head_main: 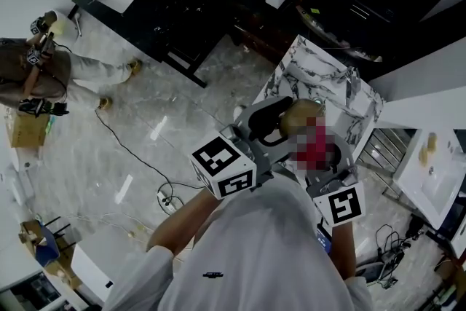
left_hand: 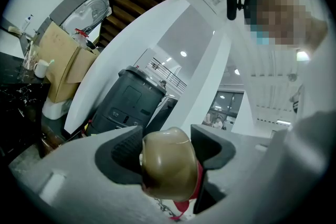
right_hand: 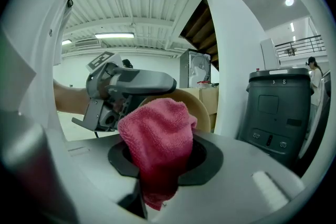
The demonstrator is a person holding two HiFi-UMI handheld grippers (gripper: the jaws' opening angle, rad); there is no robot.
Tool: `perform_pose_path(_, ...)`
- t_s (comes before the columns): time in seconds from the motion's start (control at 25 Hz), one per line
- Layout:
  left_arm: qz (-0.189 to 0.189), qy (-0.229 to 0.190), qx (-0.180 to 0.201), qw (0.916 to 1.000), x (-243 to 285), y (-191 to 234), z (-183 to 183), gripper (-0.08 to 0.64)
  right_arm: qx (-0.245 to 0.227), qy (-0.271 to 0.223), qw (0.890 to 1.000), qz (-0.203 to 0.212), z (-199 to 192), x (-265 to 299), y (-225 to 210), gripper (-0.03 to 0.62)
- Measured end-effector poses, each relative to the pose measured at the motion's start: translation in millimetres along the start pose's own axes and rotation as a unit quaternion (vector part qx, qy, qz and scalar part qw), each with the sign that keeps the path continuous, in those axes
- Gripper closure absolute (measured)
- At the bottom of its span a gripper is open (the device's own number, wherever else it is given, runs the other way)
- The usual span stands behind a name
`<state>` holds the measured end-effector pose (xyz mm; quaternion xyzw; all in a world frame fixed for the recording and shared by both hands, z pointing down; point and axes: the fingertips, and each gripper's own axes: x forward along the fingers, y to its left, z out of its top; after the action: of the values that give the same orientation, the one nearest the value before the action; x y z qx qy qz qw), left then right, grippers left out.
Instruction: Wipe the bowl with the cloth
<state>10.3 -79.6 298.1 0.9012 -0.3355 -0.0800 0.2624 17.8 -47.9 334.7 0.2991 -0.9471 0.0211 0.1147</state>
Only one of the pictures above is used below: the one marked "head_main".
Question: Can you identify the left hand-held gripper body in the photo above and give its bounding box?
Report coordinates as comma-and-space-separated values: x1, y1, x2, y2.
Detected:
189, 122, 275, 200

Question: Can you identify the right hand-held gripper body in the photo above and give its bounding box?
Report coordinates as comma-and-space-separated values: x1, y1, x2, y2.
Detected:
305, 163, 367, 227

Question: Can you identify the pink cloth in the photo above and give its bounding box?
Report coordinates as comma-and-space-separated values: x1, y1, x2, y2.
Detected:
289, 116, 336, 172

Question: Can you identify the person's left forearm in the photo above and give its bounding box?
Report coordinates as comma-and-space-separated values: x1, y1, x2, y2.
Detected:
145, 187, 224, 255

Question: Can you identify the person's right forearm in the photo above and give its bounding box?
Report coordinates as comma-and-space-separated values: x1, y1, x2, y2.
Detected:
328, 220, 358, 281

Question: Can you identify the blue screen device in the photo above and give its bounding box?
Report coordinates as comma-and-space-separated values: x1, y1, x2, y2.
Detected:
315, 225, 333, 254

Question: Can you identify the steel faucet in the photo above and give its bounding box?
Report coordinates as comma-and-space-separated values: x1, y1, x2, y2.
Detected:
344, 65, 363, 110

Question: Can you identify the white power strip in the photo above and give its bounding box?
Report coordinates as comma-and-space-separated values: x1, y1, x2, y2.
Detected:
156, 191, 175, 210

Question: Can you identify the grey oval device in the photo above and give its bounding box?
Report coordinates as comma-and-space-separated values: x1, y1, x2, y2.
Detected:
355, 261, 387, 285

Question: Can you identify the white t-shirt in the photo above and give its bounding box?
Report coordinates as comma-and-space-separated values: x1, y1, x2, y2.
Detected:
103, 170, 373, 311

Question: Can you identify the white sink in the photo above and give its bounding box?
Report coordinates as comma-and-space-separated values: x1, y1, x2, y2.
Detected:
395, 127, 466, 230

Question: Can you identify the black table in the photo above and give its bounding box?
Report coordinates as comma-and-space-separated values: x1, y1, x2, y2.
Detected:
71, 0, 236, 89

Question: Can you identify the white box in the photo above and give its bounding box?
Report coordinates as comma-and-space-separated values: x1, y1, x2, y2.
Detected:
71, 243, 114, 303

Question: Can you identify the small cardboard box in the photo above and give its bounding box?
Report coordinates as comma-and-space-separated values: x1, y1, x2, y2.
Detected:
6, 109, 50, 149

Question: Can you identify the metal wire rack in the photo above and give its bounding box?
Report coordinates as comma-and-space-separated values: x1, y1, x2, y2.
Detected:
355, 127, 419, 179

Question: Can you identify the black cable tangle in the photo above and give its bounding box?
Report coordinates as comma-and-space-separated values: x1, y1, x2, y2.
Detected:
374, 224, 425, 291

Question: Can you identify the black floor cable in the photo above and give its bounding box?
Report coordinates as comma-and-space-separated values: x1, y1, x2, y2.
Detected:
93, 108, 207, 191

